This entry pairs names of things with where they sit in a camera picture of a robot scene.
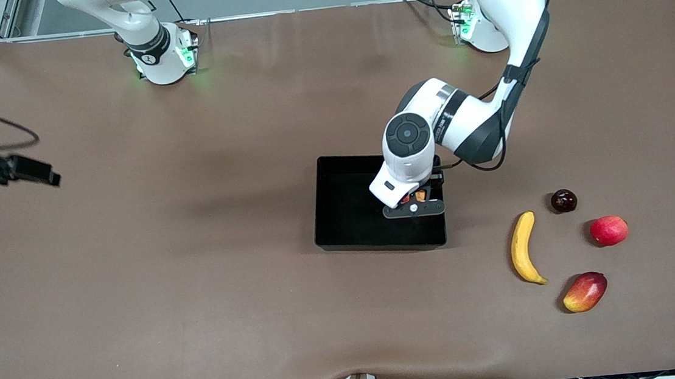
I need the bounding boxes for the black plastic box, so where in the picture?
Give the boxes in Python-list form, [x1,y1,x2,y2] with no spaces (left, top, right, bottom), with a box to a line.
[308,147,449,260]

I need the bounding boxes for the yellow banana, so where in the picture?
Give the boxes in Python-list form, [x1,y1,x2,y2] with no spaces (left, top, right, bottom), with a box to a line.
[508,209,549,288]

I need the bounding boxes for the dark purple plum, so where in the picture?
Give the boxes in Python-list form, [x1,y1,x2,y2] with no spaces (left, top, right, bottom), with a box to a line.
[550,188,579,215]

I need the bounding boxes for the red yellow mango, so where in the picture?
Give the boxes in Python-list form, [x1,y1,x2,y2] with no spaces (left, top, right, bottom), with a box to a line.
[561,271,610,315]

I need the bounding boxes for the brown table mat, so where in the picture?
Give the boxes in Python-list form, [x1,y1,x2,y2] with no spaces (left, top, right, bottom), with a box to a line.
[0,0,675,379]

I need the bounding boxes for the black right arm base cable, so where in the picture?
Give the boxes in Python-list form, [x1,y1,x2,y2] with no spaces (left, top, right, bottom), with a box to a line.
[158,0,187,25]

